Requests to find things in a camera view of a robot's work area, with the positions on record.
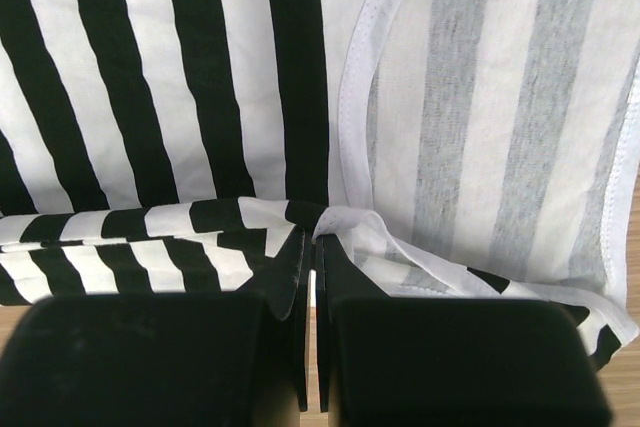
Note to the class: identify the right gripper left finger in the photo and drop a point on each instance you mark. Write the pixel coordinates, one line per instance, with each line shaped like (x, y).
(173, 359)

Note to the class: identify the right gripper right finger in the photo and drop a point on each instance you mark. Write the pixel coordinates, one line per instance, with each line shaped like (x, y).
(408, 361)

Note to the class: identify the black white striped tank top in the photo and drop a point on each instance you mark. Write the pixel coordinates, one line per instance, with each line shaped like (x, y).
(457, 148)

